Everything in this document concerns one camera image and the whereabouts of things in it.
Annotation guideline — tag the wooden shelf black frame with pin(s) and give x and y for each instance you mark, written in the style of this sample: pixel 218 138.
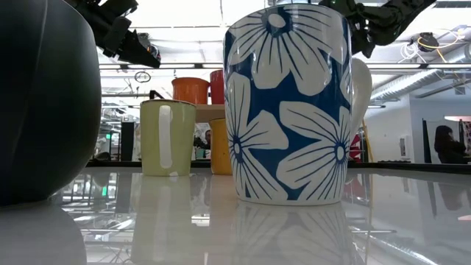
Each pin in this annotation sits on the wooden shelf black frame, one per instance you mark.
pixel 209 112

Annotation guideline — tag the black cabinet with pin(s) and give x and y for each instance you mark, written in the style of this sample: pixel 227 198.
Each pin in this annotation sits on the black cabinet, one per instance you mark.
pixel 127 141

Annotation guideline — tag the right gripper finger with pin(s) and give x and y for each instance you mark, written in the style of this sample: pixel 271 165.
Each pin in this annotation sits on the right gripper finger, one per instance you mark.
pixel 362 44

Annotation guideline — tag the white wall box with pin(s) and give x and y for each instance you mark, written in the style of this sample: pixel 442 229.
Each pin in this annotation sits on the white wall box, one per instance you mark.
pixel 403 147

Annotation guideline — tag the red object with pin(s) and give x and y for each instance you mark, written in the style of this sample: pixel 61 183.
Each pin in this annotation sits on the red object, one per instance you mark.
pixel 356 149

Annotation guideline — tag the black mug red interior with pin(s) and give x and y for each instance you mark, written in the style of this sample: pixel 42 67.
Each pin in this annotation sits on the black mug red interior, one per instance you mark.
pixel 48 110

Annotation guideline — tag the pale green mug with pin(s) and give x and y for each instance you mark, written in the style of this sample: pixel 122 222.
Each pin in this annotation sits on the pale green mug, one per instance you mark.
pixel 184 140

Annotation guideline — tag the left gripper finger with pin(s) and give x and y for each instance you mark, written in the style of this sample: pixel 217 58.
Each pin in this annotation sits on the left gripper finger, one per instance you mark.
pixel 141 55

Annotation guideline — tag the green exit sign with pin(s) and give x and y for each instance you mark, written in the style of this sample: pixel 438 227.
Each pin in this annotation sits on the green exit sign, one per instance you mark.
pixel 108 136

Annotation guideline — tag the black table edge rail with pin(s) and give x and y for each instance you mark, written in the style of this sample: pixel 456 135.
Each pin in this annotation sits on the black table edge rail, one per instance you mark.
pixel 404 166

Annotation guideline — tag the orange mug black rim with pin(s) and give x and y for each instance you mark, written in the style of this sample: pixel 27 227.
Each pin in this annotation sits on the orange mug black rim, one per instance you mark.
pixel 189 92

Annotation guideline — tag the red mug white interior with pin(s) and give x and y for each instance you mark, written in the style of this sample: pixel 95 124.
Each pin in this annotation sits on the red mug white interior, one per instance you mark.
pixel 217 88

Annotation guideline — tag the silver ceiling duct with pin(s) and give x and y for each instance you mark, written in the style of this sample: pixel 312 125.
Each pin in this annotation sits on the silver ceiling duct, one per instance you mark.
pixel 423 79

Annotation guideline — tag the yellow speckled mug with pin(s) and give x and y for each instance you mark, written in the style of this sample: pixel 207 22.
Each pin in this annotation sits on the yellow speckled mug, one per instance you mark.
pixel 219 147

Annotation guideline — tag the person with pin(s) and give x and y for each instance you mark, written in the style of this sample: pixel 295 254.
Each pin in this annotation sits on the person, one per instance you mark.
pixel 208 138
pixel 447 149

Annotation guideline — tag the blue white flower mug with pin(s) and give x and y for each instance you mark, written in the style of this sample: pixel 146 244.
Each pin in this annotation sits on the blue white flower mug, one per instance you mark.
pixel 294 110

